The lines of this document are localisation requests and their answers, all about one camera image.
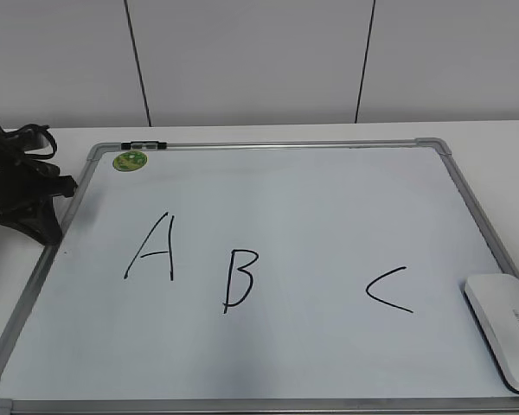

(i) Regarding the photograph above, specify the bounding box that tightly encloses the white board eraser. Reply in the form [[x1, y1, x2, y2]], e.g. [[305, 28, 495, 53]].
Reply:
[[464, 274, 519, 393]]

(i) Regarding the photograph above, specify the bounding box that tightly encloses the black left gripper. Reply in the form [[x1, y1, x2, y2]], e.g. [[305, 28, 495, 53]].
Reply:
[[0, 124, 78, 246]]

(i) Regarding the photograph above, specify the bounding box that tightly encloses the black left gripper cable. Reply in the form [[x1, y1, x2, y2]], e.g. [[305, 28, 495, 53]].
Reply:
[[3, 124, 59, 160]]

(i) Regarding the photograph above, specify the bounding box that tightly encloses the round green magnet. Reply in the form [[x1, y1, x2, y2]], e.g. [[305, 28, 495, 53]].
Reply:
[[112, 150, 148, 172]]

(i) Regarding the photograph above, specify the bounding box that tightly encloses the white board with grey frame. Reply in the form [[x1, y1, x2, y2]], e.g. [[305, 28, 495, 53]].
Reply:
[[0, 139, 519, 414]]

